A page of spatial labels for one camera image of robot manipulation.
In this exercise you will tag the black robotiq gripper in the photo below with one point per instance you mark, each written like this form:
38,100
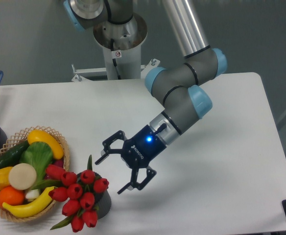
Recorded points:
143,149

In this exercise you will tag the red tulip bouquet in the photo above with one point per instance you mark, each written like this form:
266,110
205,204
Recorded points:
78,212

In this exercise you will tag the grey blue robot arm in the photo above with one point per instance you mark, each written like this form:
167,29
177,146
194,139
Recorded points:
177,90

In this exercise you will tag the dark grey ribbed vase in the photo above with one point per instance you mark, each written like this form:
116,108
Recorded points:
99,189

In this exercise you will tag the purple sweet potato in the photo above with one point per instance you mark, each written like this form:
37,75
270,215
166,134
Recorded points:
55,170

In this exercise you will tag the green bok choy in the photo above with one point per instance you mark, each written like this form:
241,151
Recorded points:
39,155

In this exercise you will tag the beige round disc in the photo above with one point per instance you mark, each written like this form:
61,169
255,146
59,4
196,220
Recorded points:
22,176

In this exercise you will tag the dark green cucumber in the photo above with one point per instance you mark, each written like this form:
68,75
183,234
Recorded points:
12,156

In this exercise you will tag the yellow banana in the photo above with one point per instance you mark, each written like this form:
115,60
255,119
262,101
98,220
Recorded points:
33,208

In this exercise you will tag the orange fruit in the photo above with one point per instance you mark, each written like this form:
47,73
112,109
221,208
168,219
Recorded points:
11,196

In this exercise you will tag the yellow bell pepper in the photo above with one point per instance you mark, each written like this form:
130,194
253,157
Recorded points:
4,177

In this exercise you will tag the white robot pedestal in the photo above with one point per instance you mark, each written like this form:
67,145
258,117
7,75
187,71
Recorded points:
121,46

